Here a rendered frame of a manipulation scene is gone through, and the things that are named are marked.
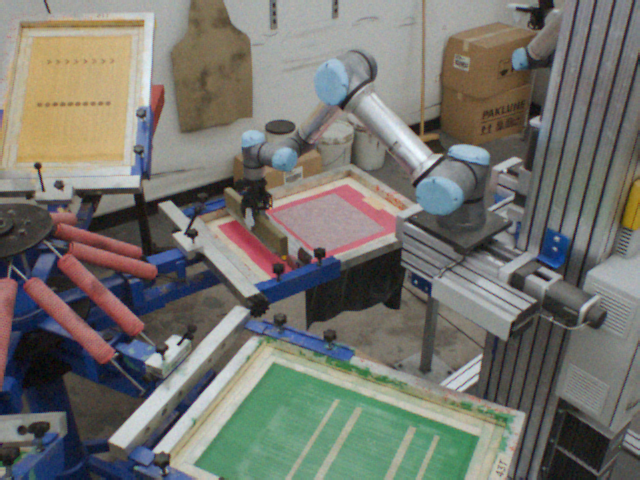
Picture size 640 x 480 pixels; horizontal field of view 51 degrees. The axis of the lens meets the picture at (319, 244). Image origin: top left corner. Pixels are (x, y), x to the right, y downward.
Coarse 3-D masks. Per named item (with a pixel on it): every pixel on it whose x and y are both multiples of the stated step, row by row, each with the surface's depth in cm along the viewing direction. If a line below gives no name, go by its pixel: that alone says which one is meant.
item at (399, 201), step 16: (320, 176) 283; (336, 176) 286; (352, 176) 289; (368, 176) 283; (272, 192) 271; (288, 192) 275; (384, 192) 273; (224, 208) 261; (400, 208) 267; (384, 240) 242; (352, 256) 233; (368, 256) 237
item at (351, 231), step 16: (368, 208) 268; (320, 224) 257; (336, 224) 258; (352, 224) 258; (368, 224) 258; (384, 224) 258; (304, 240) 248; (320, 240) 248; (336, 240) 248; (352, 240) 248; (368, 240) 248; (256, 256) 239; (272, 256) 239; (272, 272) 231
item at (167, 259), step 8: (176, 248) 228; (152, 256) 224; (160, 256) 224; (168, 256) 224; (176, 256) 224; (184, 256) 225; (152, 264) 220; (160, 264) 221; (168, 264) 223; (192, 264) 228; (160, 272) 222; (168, 272) 224
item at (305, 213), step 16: (336, 192) 279; (352, 192) 279; (288, 208) 268; (304, 208) 268; (320, 208) 268; (336, 208) 268; (352, 208) 268; (224, 224) 257; (240, 224) 258; (288, 224) 257; (304, 224) 257; (240, 240) 248; (256, 240) 248
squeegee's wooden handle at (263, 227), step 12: (228, 192) 248; (228, 204) 250; (240, 204) 241; (240, 216) 244; (252, 216) 235; (252, 228) 239; (264, 228) 230; (276, 228) 227; (276, 240) 225; (288, 252) 226
